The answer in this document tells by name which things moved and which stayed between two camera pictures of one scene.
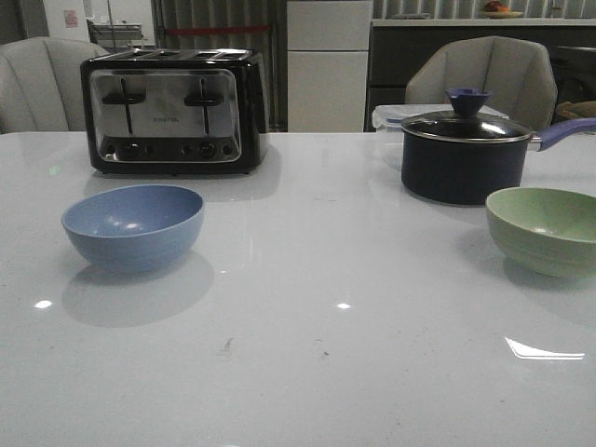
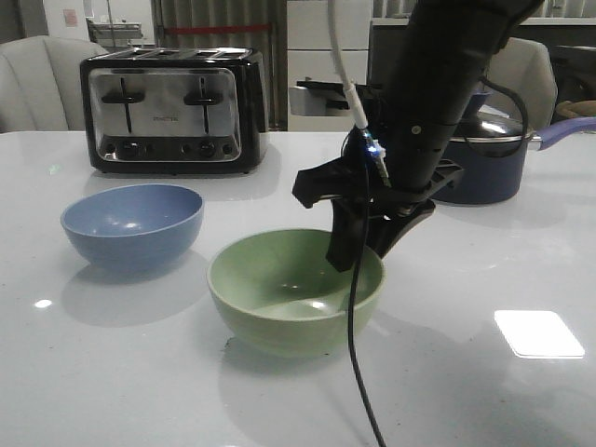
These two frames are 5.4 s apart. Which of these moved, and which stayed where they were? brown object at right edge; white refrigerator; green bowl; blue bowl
Moved: green bowl
Stayed: brown object at right edge; blue bowl; white refrigerator
